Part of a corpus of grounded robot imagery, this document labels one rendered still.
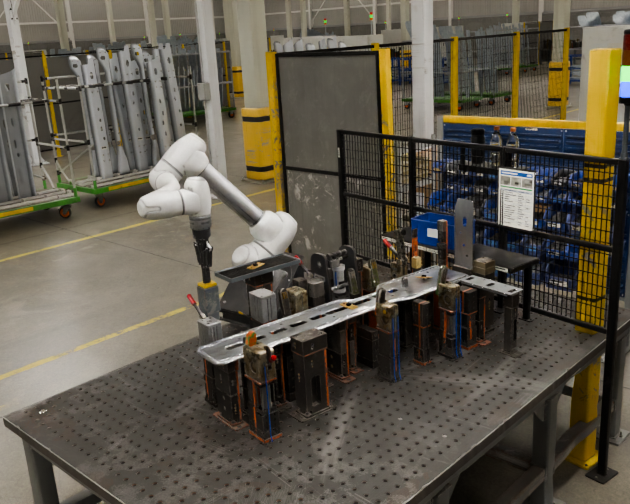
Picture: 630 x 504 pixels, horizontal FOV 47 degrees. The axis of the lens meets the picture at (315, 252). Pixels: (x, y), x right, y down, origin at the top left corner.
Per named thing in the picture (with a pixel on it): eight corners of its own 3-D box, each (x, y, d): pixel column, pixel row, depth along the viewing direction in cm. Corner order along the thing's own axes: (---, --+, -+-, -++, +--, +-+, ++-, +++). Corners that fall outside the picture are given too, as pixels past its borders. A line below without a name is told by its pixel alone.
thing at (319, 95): (407, 310, 569) (402, 46, 511) (396, 315, 559) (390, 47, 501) (287, 278, 658) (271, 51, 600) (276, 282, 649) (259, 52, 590)
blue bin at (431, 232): (458, 251, 368) (458, 226, 364) (410, 241, 388) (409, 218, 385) (476, 243, 379) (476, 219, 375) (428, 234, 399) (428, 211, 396)
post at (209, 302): (214, 385, 312) (204, 290, 299) (205, 379, 318) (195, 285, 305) (229, 380, 317) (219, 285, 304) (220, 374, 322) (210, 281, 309)
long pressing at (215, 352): (222, 369, 261) (221, 365, 261) (191, 350, 279) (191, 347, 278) (472, 277, 341) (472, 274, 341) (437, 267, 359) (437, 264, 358)
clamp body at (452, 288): (452, 362, 321) (452, 289, 311) (432, 354, 330) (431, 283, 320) (465, 356, 326) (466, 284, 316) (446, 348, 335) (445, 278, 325)
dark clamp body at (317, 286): (317, 366, 325) (313, 286, 314) (300, 357, 335) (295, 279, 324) (336, 359, 331) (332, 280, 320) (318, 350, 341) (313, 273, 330)
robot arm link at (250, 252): (242, 280, 375) (219, 260, 359) (264, 253, 378) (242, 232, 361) (260, 294, 365) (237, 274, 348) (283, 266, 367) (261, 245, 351)
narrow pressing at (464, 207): (472, 269, 348) (472, 200, 338) (453, 264, 357) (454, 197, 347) (473, 269, 349) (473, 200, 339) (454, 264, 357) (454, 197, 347)
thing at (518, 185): (533, 233, 349) (536, 170, 340) (496, 225, 367) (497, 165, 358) (536, 232, 351) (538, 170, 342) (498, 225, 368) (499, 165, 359)
